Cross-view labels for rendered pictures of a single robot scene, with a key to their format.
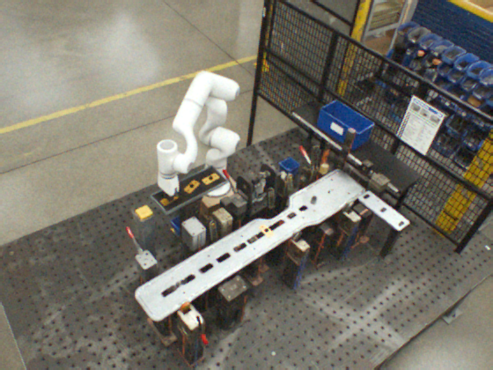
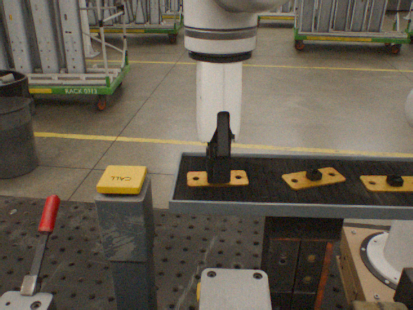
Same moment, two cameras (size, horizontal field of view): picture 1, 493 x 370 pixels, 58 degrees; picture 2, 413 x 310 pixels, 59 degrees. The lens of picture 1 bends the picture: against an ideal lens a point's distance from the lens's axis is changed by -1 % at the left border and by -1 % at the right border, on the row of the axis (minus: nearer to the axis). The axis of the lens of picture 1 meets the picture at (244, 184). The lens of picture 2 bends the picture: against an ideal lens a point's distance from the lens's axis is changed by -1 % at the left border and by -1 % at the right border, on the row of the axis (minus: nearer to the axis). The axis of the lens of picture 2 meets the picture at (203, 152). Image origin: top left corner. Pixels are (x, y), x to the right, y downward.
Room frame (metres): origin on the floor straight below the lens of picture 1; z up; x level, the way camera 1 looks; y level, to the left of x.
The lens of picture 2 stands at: (1.12, 0.03, 1.44)
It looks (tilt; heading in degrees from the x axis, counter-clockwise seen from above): 27 degrees down; 48
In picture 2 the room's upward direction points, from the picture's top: straight up
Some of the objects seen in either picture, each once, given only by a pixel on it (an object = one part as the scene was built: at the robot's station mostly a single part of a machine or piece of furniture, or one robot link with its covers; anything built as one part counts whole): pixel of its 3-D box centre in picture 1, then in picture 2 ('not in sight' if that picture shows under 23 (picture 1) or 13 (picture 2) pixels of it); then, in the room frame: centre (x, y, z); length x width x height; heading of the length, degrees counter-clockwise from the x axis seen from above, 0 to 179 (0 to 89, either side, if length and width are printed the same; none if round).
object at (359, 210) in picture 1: (355, 225); not in sight; (1.69, -0.65, 0.84); 0.11 x 0.10 x 0.28; 45
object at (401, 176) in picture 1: (352, 142); not in sight; (2.22, -0.64, 1.02); 0.90 x 0.22 x 0.03; 45
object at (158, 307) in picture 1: (264, 234); not in sight; (1.43, -0.13, 1.00); 1.38 x 0.22 x 0.02; 135
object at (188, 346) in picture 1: (191, 336); not in sight; (0.90, 0.15, 0.88); 0.15 x 0.11 x 0.36; 45
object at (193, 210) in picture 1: (190, 218); (287, 298); (1.52, 0.26, 0.92); 0.10 x 0.08 x 0.45; 135
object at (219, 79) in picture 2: (168, 180); (219, 89); (1.43, 0.35, 1.29); 0.10 x 0.07 x 0.11; 51
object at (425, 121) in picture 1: (420, 125); not in sight; (2.09, -0.93, 1.30); 0.23 x 0.02 x 0.31; 45
